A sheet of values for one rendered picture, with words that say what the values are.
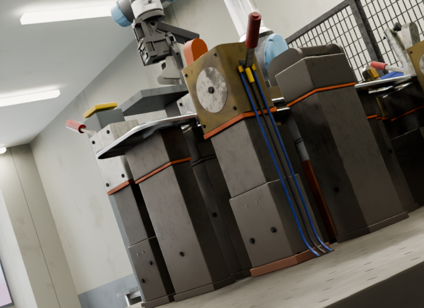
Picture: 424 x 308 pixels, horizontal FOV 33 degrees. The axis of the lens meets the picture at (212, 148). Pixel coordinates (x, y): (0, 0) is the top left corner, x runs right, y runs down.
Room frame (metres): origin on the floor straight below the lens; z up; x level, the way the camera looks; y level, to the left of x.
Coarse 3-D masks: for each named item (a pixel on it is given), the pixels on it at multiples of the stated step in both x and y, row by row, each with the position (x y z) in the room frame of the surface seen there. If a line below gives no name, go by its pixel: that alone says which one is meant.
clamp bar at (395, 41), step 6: (396, 24) 2.08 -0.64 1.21; (384, 30) 2.11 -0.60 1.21; (390, 30) 2.10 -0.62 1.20; (396, 30) 2.11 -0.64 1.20; (384, 36) 2.13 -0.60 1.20; (390, 36) 2.10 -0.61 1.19; (396, 36) 2.12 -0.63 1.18; (390, 42) 2.11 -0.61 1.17; (396, 42) 2.09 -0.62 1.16; (402, 42) 2.11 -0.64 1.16; (396, 48) 2.10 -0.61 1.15; (402, 48) 2.12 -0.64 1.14; (396, 54) 2.10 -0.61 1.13; (402, 54) 2.09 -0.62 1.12; (402, 60) 2.10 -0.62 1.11; (408, 66) 2.09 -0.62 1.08
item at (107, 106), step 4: (100, 104) 1.58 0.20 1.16; (104, 104) 1.59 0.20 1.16; (108, 104) 1.60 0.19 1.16; (112, 104) 1.60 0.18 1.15; (116, 104) 1.61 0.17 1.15; (92, 108) 1.58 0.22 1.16; (96, 108) 1.58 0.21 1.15; (100, 108) 1.58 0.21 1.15; (104, 108) 1.59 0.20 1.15; (108, 108) 1.60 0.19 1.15; (112, 108) 1.62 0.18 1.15; (88, 112) 1.60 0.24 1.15; (92, 112) 1.59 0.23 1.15; (96, 112) 1.60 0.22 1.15; (84, 116) 1.62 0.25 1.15; (88, 116) 1.61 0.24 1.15
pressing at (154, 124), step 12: (360, 84) 1.54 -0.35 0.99; (372, 84) 1.57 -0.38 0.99; (384, 84) 1.69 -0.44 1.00; (396, 84) 1.76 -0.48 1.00; (408, 84) 1.82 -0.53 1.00; (276, 108) 1.48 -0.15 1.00; (288, 108) 1.54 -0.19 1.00; (156, 120) 1.17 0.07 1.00; (168, 120) 1.19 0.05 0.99; (180, 120) 1.26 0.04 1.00; (192, 120) 1.30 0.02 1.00; (276, 120) 1.62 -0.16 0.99; (132, 132) 1.17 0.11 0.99; (144, 132) 1.25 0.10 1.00; (120, 144) 1.28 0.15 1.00; (132, 144) 1.32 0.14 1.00; (108, 156) 1.32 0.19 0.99
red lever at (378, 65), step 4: (372, 64) 2.18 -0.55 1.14; (376, 64) 2.17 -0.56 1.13; (380, 64) 2.16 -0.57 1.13; (384, 64) 2.15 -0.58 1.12; (376, 68) 2.18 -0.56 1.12; (380, 68) 2.16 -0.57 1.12; (384, 68) 2.16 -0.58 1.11; (388, 68) 2.15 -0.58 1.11; (392, 68) 2.14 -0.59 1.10; (396, 68) 2.13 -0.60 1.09; (400, 68) 2.12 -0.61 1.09; (400, 72) 2.12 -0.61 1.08
